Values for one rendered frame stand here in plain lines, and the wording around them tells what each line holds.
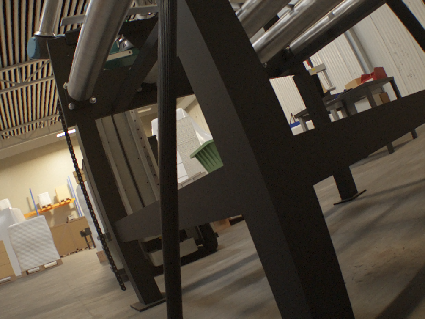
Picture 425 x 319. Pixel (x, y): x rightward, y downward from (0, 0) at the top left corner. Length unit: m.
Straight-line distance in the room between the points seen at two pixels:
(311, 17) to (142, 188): 1.52
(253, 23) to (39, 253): 8.56
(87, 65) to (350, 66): 12.42
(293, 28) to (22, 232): 8.55
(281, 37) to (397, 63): 10.69
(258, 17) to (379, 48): 11.28
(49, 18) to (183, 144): 3.50
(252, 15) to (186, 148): 4.15
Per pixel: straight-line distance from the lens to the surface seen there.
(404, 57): 12.06
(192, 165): 5.29
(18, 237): 9.39
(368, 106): 3.83
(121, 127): 2.47
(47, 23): 2.36
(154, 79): 1.46
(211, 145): 4.07
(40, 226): 9.39
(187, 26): 0.53
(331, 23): 1.80
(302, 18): 1.54
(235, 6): 1.39
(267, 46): 1.70
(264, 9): 1.28
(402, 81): 12.20
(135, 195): 2.38
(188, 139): 5.34
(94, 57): 1.11
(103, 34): 1.00
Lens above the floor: 0.30
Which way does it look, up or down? 6 degrees up
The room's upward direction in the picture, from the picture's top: 22 degrees counter-clockwise
